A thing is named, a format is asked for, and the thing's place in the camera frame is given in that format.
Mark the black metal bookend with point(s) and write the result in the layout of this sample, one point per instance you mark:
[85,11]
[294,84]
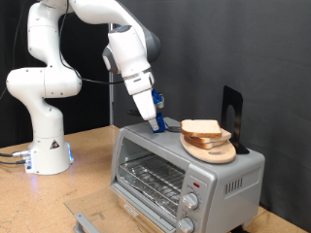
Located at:
[238,106]

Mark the white bread slice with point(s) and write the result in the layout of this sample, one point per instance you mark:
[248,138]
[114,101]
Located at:
[207,145]
[200,127]
[225,136]

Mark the vertical metal pole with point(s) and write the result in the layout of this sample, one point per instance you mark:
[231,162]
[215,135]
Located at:
[111,97]

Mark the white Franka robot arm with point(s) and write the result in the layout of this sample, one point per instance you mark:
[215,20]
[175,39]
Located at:
[45,84]

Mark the grey backdrop cloth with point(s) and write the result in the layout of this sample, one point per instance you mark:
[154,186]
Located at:
[210,48]

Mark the silver oven knob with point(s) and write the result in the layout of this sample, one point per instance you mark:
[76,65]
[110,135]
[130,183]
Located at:
[190,200]
[186,225]

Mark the silver toaster oven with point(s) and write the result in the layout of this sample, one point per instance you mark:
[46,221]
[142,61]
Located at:
[233,200]

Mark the wooden crate under oven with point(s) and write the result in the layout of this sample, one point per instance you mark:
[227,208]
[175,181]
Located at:
[139,217]

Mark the aluminium foil sheet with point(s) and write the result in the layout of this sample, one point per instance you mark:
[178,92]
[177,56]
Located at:
[152,198]

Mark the oval wooden cutting board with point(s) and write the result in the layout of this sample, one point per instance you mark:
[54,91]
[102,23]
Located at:
[214,157]

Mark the black curtain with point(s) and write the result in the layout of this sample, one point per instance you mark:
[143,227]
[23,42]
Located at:
[94,106]

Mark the black spatula with blue block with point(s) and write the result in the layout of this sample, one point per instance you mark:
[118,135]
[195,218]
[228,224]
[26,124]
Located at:
[162,124]

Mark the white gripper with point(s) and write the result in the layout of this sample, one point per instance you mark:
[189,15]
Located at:
[145,105]

